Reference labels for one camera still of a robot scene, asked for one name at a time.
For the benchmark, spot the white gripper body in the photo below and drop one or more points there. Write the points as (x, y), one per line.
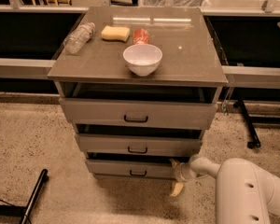
(181, 173)

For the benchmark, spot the grey bottom drawer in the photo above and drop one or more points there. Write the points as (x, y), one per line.
(131, 169)

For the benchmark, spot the grey drawer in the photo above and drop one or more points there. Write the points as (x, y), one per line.
(131, 169)
(137, 145)
(139, 114)

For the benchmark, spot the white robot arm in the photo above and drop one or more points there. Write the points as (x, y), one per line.
(245, 193)

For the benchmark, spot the grey drawer cabinet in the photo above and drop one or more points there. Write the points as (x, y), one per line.
(190, 71)

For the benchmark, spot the grey middle drawer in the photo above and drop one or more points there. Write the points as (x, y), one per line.
(137, 145)

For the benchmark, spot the grey top drawer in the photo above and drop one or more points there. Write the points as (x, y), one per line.
(139, 114)

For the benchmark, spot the black stand leg right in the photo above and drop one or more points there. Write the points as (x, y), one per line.
(254, 141)

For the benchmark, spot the black stand leg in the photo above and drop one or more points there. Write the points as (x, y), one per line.
(254, 141)
(24, 212)

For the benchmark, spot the white bowl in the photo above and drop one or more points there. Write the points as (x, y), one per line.
(142, 59)

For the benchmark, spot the yellow sponge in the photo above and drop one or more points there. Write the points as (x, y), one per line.
(112, 33)

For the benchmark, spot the black stand leg left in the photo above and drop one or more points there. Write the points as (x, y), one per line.
(24, 212)

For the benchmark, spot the clear plastic water bottle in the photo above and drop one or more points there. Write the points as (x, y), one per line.
(75, 41)

